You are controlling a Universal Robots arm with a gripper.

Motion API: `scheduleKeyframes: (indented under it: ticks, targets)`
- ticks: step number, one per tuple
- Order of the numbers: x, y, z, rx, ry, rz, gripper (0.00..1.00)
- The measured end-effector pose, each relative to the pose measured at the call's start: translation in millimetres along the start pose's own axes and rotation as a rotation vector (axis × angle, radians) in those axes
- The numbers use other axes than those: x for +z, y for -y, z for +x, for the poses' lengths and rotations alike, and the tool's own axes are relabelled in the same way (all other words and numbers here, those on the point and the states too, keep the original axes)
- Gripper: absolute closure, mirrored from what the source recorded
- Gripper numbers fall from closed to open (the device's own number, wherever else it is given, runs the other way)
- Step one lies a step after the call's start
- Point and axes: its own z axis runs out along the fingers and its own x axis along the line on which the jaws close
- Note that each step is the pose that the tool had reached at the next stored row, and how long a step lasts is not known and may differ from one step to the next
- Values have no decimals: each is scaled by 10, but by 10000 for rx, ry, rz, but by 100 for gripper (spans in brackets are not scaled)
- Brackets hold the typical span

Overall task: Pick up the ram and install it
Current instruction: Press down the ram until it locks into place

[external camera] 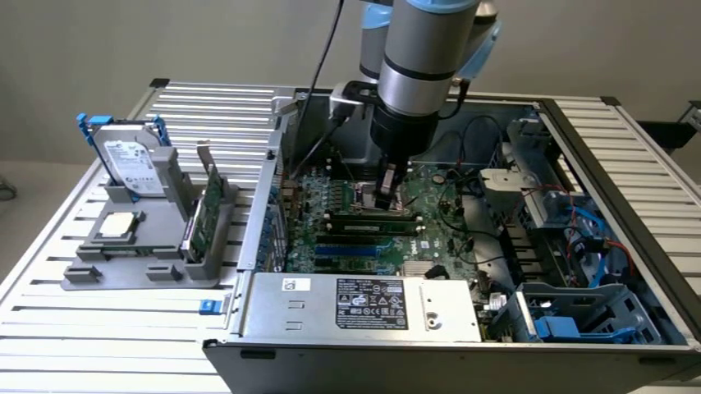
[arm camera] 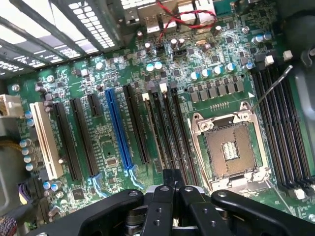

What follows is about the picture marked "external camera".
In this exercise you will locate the hard drive in blue bracket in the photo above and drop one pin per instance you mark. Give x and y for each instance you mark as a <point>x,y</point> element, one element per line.
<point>161,131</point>

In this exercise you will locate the silver power supply unit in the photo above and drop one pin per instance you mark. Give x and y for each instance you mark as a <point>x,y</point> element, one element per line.
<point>305,324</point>

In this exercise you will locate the silver chipset heat sink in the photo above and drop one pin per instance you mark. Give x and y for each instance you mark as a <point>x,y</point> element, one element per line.
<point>419,268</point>

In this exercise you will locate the green motherboard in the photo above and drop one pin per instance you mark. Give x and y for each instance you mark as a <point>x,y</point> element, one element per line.
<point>443,246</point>

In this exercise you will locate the CPU socket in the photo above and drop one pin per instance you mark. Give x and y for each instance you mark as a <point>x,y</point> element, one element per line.
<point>361,198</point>

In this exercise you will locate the black table corner cap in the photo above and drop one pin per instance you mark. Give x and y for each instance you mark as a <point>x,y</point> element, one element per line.
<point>608,101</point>
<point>160,83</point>

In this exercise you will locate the installed black RAM stick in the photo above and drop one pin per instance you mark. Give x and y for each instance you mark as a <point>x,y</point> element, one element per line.
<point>372,227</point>

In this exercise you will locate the open black PC case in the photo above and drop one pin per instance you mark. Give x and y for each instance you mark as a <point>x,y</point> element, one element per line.
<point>383,369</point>

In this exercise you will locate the green RAM stick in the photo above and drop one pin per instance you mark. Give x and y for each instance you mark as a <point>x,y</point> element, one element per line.
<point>117,248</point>

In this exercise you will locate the round coin battery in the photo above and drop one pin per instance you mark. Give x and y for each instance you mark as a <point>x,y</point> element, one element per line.
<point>436,179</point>

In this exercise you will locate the silver metal bracket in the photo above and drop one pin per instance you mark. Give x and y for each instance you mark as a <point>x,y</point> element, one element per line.
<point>508,189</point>

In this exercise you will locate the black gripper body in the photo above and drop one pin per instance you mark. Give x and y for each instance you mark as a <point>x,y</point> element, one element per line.
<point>401,131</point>

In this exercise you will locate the silver hard disk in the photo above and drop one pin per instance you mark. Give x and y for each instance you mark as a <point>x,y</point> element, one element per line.
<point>128,160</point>

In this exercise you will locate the RAM module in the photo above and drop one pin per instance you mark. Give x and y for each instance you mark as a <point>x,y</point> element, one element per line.
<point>349,215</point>

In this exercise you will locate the grey parts rack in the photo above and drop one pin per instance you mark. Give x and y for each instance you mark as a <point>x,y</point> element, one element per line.
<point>164,230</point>

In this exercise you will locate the green graphics card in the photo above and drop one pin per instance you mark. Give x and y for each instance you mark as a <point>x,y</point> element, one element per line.
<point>211,205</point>

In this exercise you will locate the grey disk bay cage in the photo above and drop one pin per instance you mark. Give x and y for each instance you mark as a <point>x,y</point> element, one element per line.
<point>602,303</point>

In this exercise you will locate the small blue clip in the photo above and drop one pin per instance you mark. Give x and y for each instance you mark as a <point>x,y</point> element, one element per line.
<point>208,306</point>

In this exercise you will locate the blue disk bay latch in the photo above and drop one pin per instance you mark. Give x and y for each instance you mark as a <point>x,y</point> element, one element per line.
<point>558,328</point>

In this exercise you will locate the silver CPU chip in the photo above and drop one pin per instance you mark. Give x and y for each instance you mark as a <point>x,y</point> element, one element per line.
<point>118,223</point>

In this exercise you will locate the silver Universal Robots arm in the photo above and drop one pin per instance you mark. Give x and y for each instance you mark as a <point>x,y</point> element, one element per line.
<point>415,49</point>

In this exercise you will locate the blue expansion slot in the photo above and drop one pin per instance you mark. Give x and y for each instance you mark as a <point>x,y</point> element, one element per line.
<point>344,249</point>

